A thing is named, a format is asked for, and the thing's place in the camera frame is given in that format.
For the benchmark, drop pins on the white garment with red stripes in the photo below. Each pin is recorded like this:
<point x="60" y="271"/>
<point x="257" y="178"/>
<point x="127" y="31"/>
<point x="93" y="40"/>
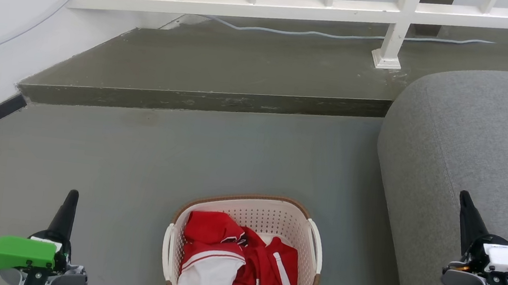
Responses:
<point x="209" y="281"/>

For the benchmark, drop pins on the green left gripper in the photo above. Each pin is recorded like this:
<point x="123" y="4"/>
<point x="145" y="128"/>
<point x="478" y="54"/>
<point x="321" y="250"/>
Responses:
<point x="7" y="250"/>

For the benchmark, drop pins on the white perforated laundry basket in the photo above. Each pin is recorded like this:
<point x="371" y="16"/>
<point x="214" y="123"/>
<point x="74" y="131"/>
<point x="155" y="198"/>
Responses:
<point x="265" y="215"/>

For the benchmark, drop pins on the grey fabric sofa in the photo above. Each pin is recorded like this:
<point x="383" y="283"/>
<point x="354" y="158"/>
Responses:
<point x="474" y="139"/>

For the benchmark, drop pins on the grey concrete step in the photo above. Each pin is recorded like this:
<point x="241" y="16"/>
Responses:
<point x="243" y="69"/>

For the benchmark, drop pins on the red jersey garment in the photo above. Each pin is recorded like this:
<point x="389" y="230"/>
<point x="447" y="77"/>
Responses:
<point x="269" y="263"/>

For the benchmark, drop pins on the white wooden railing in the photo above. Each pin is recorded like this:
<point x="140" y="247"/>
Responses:
<point x="250" y="6"/>

